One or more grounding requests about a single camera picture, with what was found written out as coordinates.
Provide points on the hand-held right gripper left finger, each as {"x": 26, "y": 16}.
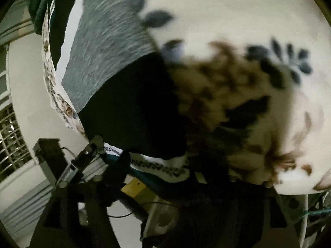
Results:
{"x": 117, "y": 175}

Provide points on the floral bed blanket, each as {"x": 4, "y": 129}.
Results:
{"x": 232, "y": 18}

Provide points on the pale striped cloth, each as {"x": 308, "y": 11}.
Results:
{"x": 20, "y": 206}

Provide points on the white plastic stool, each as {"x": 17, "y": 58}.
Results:
{"x": 161, "y": 221}

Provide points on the striped knit sweater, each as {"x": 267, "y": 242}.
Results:
{"x": 124, "y": 108}

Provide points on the yellow box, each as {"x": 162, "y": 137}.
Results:
{"x": 135, "y": 188}

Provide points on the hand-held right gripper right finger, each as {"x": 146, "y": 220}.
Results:
{"x": 266, "y": 199}

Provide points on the dark green comforter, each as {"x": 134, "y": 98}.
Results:
{"x": 38, "y": 5}

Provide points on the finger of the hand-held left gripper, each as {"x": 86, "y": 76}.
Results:
{"x": 88, "y": 152}

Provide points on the white framed window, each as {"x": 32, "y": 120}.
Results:
{"x": 13, "y": 139}

